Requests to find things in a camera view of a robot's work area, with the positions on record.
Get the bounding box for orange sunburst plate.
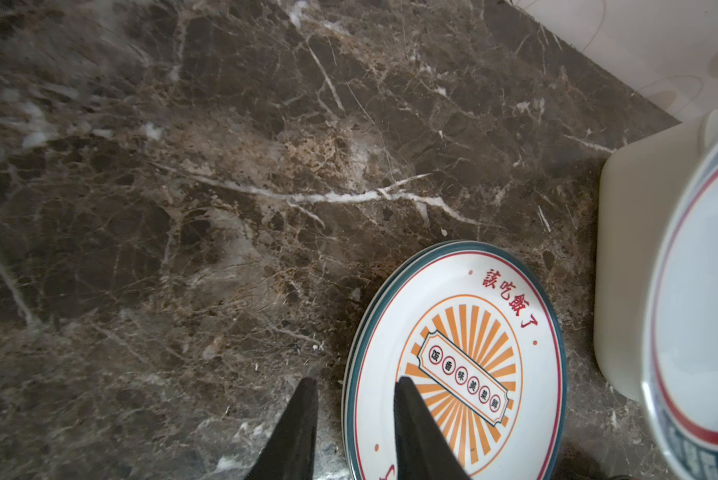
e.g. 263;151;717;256
341;240;567;479

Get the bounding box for white plastic bin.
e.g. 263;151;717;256
593;109;718;402

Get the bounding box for green red stripe plate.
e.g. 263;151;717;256
641;140;718;479

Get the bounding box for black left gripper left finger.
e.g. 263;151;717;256
245;378;319;480

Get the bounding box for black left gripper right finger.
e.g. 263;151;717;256
394;377;469;480

